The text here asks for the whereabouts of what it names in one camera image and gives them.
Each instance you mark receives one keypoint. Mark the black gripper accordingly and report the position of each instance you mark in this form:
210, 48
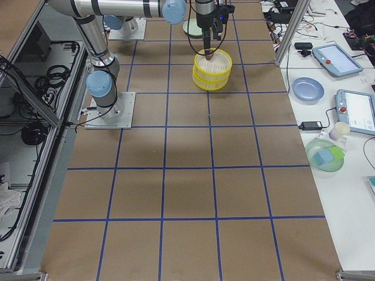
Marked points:
203, 18

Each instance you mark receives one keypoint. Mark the yellow steamer basket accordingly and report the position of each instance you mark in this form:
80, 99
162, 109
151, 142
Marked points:
208, 85
215, 69

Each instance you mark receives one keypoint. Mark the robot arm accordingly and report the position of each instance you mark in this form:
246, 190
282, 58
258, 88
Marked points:
102, 82

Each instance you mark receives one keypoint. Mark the light green plate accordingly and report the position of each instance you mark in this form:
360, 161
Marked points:
191, 28

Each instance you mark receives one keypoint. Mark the black webcam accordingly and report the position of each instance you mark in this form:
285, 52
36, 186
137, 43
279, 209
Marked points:
304, 48

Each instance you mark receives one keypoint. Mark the blue plate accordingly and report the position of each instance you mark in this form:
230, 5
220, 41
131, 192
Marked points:
308, 90

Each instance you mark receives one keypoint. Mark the teach pendant tablet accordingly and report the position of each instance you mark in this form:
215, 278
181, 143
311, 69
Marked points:
333, 58
356, 109

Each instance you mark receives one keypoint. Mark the black power adapter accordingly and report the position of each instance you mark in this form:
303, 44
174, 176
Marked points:
310, 126

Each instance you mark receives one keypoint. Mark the paper cup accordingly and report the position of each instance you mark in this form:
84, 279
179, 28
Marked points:
339, 130

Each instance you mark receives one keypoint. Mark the green plate with blocks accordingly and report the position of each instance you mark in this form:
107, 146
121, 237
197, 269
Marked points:
324, 155

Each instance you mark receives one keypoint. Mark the white cloth rag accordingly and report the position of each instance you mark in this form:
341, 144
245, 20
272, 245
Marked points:
10, 199

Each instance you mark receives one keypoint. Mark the aluminium frame post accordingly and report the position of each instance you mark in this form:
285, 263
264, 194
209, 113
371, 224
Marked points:
294, 22

